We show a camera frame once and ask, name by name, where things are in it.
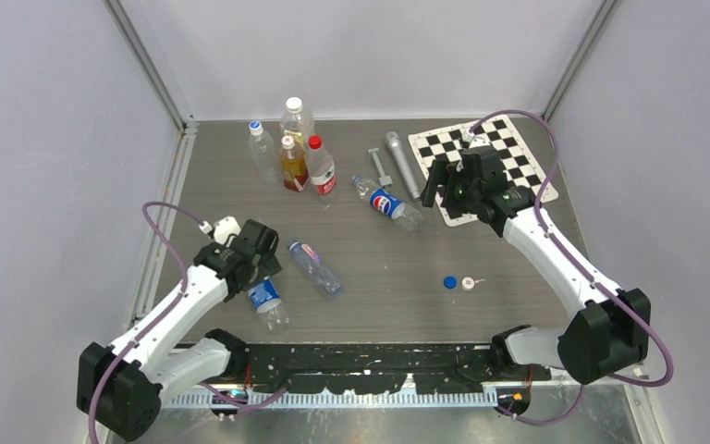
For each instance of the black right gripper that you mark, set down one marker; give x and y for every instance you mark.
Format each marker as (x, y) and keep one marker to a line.
(443, 174)

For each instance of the white bottle cap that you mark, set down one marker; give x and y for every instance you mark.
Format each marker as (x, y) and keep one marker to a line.
(467, 283)

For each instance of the silver microphone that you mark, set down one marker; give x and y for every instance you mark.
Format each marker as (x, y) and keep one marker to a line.
(394, 145)

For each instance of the blue bottle cap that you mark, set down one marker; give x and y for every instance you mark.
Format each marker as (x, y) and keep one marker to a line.
(450, 282)

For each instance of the Pepsi label clear bottle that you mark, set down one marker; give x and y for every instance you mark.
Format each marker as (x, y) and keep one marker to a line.
(403, 215)

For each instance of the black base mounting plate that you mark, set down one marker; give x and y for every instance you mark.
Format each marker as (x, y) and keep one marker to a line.
(372, 368)

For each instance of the blue label clear bottle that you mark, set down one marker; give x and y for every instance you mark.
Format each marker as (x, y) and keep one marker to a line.
(268, 305)

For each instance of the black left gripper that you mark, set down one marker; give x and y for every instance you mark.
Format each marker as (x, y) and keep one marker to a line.
(267, 265)

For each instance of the clear bottle pink label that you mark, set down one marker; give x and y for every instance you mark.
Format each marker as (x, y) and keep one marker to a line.
(314, 268)

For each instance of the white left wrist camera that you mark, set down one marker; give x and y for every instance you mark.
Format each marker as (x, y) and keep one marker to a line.
(221, 231)

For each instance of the amber liquid bottle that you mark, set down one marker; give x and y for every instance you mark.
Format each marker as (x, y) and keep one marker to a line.
(293, 165)

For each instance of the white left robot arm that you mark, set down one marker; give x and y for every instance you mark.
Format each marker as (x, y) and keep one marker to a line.
(123, 385)

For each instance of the tall white cap bottle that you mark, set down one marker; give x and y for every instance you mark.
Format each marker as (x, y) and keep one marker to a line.
(297, 121)

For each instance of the red cap clear bottle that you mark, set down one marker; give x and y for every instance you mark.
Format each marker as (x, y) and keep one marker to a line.
(321, 167)

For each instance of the blue white cap bottle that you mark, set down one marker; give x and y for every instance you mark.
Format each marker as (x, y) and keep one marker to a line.
(264, 153)

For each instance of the black white chessboard mat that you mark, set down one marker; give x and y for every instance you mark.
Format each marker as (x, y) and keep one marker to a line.
(520, 163)

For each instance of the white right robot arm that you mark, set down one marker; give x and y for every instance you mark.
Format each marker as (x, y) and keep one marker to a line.
(605, 333)

